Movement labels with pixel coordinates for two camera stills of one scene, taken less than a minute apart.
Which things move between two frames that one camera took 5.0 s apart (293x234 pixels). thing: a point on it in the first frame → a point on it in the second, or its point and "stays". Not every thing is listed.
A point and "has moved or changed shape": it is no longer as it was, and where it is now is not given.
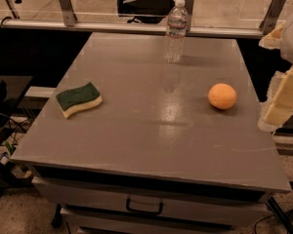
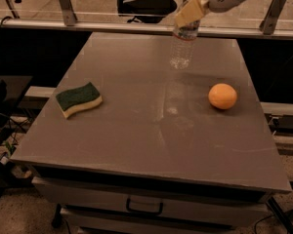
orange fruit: [222, 96] stays
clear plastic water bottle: [177, 24] has moved or changed shape
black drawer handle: [144, 211] stays
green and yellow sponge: [78, 98] stays
